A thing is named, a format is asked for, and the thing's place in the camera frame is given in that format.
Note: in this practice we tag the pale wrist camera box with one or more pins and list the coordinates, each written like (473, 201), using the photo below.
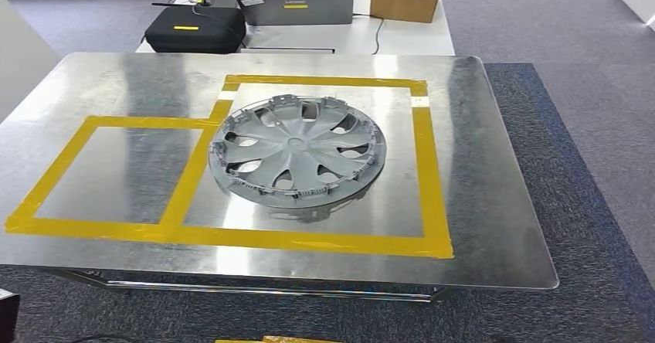
(7, 315)

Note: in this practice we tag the white desk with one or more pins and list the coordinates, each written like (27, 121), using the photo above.
(409, 39)

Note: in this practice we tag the black zippered carry case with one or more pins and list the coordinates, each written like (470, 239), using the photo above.
(204, 36)

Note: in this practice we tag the yellow tape on workbench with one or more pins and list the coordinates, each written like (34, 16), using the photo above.
(430, 177)

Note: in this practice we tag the stainless steel workbench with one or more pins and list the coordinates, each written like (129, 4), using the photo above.
(486, 177)

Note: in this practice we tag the white partition panel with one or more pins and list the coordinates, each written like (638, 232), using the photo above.
(20, 64)

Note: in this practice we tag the yellow floor tape outline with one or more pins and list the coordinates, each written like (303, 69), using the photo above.
(286, 340)

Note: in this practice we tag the grey plastic wheel hubcap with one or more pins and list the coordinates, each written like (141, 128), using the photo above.
(297, 146)

